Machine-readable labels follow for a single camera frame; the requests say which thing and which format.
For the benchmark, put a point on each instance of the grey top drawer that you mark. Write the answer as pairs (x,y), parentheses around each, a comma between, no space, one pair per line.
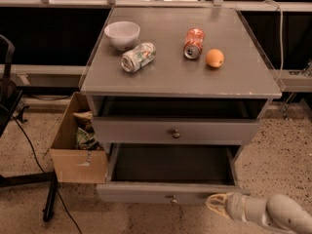
(174,130)

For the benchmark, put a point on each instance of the orange soda can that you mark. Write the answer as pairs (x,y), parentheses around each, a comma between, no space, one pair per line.
(193,44)

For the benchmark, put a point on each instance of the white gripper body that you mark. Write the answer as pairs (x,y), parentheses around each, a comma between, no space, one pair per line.
(236,207)

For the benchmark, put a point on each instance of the white ceramic bowl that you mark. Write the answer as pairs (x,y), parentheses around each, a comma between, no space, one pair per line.
(123,35)

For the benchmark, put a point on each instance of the green chip bag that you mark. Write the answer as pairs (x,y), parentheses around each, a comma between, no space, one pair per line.
(85,140)

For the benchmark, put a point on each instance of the orange fruit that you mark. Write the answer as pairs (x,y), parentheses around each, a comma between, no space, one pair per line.
(214,58)

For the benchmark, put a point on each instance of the grey drawer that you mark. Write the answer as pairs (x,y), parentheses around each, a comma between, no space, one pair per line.
(169,173)
(174,130)

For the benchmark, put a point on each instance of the grey wooden drawer cabinet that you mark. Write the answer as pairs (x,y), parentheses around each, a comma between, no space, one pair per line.
(174,86)

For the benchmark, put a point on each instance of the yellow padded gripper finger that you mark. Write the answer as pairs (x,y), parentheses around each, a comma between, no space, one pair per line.
(218,203)

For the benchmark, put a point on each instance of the brown cardboard box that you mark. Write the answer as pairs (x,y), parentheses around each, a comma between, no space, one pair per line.
(71,163)

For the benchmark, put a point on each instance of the brown snack bag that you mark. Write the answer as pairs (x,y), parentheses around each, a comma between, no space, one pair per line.
(84,120)

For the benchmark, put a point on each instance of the crushed silver green can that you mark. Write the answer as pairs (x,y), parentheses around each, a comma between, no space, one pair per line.
(141,55)

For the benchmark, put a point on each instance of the black stand base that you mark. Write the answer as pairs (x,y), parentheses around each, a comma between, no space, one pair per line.
(50,177)

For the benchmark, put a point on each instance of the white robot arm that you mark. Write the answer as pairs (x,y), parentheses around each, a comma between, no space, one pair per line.
(278,213)

